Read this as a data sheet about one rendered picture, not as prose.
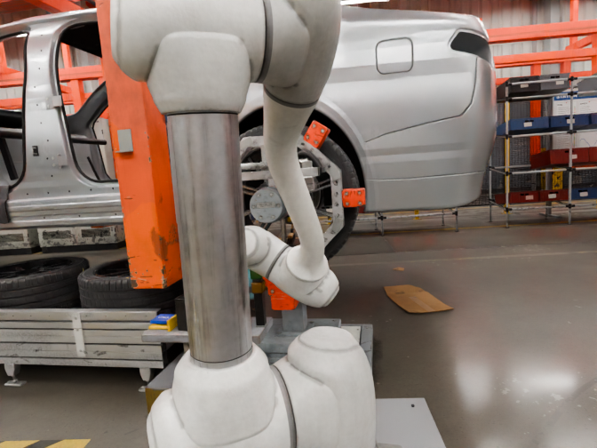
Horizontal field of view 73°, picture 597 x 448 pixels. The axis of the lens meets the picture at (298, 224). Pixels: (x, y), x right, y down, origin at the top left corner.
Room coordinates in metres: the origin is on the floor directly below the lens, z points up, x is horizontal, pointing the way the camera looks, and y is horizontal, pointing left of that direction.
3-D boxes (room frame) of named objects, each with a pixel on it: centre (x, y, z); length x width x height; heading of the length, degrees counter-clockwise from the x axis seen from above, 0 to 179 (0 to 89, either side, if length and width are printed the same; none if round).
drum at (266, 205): (1.61, 0.10, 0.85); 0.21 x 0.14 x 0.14; 169
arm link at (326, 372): (0.71, -0.03, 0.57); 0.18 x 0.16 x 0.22; 111
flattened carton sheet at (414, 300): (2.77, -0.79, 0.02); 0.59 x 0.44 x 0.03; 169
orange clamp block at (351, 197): (1.62, -0.23, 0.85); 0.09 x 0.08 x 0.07; 79
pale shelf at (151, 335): (1.39, 0.35, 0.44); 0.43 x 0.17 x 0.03; 79
